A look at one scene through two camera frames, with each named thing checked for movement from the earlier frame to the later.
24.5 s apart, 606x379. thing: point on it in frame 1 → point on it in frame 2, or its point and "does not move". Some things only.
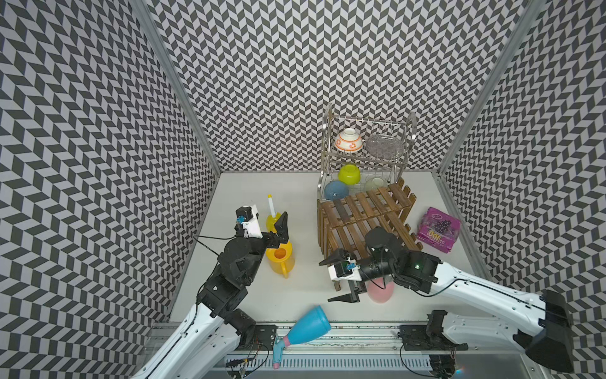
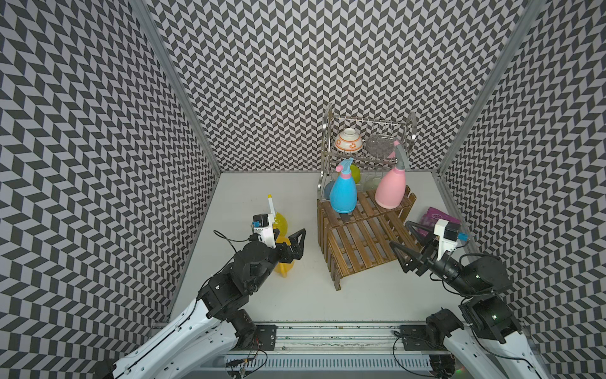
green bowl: x=349 y=174 does not move
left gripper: x=272 y=242 → x=287 y=256
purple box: x=438 y=230 does not move
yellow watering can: x=282 y=259 does not move
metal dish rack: x=360 y=153 does not move
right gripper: x=339 y=253 → x=424 y=260
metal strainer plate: x=384 y=147 does not move
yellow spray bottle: x=271 y=219 does not move
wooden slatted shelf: x=343 y=221 does not move
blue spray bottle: x=313 y=324 → x=343 y=198
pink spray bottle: x=376 y=293 → x=390 y=189
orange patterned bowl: x=349 y=140 does not move
